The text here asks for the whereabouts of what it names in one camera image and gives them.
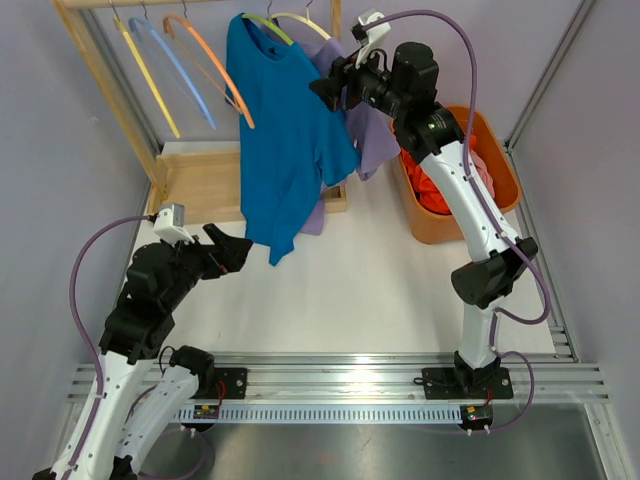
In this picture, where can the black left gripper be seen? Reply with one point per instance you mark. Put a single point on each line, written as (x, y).
(227, 254)

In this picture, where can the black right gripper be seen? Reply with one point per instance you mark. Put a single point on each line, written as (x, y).
(344, 74)

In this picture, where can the blue t shirt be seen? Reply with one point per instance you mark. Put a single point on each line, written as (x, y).
(295, 147)

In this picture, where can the green hanger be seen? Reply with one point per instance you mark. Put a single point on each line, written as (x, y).
(270, 25)

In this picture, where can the orange t shirt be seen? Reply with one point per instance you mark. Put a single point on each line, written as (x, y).
(425, 190)

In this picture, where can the pink t shirt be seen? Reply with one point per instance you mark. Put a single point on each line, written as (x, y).
(484, 173)

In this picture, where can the light blue hanger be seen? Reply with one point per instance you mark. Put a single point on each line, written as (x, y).
(153, 47)

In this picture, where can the yellow hanger with metal hook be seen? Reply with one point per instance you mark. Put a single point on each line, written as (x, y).
(143, 68)

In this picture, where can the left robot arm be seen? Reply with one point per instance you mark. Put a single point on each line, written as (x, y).
(113, 437)

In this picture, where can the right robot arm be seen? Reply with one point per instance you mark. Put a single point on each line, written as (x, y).
(436, 142)

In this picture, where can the cream hanger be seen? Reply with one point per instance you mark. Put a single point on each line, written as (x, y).
(304, 20)

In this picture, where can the lavender t shirt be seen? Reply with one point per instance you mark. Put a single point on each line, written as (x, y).
(369, 132)

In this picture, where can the wooden clothes rack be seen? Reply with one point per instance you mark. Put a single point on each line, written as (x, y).
(201, 170)

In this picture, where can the orange plastic basket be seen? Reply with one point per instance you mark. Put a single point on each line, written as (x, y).
(430, 228)

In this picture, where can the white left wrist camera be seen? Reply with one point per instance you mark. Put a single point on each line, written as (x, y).
(168, 224)

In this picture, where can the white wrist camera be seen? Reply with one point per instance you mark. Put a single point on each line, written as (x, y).
(168, 224)
(369, 31)

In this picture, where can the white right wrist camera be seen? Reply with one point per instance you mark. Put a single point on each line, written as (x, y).
(369, 31)

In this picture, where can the white slotted cable duct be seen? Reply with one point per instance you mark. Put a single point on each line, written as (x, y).
(320, 414)

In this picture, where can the aluminium mounting rail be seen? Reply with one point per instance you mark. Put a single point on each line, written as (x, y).
(388, 378)

